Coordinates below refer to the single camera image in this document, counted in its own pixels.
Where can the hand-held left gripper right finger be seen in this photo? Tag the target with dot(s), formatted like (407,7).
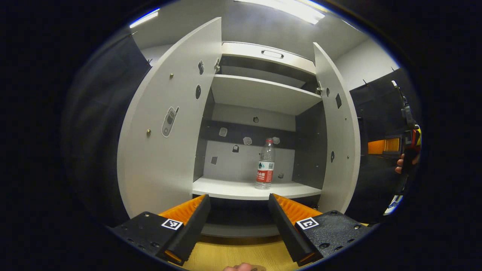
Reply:
(284,229)

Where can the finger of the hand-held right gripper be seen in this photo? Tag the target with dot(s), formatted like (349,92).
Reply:
(391,145)

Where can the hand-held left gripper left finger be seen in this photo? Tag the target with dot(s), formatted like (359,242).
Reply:
(196,226)

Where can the white cabinet door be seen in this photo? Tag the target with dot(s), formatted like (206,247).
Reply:
(340,131)
(162,94)

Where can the clear water bottle red label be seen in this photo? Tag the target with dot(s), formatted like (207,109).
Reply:
(265,165)

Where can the white cabinet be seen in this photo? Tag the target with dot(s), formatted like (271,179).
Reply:
(260,94)

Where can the white cabinet drawer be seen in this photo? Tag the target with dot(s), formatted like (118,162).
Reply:
(244,52)

